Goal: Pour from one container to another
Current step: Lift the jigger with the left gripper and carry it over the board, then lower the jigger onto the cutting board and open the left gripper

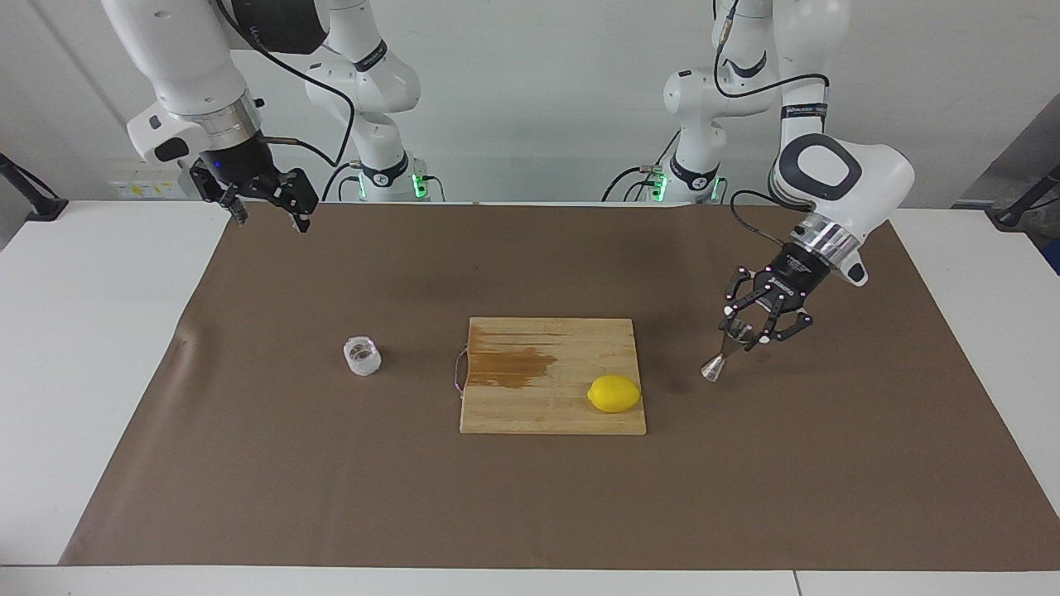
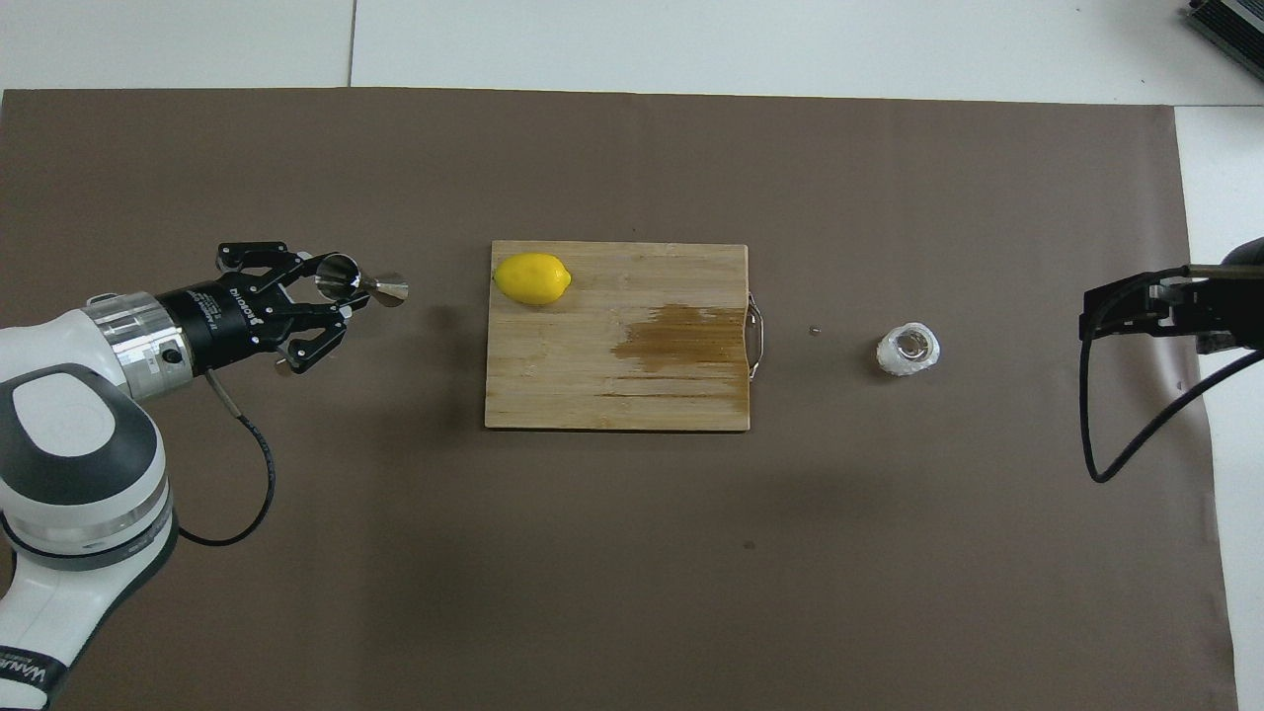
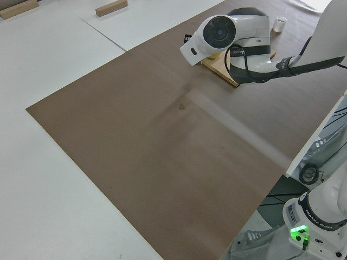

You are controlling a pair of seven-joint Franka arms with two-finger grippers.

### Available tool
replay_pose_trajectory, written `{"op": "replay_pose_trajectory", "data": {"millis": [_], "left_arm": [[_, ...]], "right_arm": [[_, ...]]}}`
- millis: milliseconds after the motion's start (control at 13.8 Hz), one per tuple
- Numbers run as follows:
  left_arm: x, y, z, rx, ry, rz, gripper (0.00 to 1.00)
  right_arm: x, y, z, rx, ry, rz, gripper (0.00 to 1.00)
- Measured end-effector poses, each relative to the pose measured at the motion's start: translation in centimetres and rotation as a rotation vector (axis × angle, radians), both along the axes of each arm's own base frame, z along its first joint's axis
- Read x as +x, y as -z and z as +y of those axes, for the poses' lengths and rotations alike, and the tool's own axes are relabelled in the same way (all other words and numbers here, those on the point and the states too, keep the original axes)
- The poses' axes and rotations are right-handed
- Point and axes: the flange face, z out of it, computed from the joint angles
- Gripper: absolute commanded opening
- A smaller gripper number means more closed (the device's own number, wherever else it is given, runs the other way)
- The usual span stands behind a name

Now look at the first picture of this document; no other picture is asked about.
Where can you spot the wooden cutting board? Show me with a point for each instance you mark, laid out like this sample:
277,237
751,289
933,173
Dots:
546,397

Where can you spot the black clamp stand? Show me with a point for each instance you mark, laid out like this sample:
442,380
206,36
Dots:
41,207
1014,217

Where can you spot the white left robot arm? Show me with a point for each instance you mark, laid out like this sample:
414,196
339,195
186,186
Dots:
845,174

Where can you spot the blue object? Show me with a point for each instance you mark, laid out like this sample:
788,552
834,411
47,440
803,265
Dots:
1053,255

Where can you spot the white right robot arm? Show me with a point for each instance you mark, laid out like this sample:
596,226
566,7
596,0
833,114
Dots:
178,58

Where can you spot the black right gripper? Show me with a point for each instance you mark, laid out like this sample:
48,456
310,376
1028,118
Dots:
240,170

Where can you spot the yellow lemon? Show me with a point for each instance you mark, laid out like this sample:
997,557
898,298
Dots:
614,394

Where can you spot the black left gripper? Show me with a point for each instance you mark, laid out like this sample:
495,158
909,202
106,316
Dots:
797,273

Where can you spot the brown paper table mat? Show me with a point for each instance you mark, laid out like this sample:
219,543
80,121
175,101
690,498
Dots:
530,497

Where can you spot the steel double jigger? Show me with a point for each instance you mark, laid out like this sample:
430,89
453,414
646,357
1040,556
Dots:
712,370

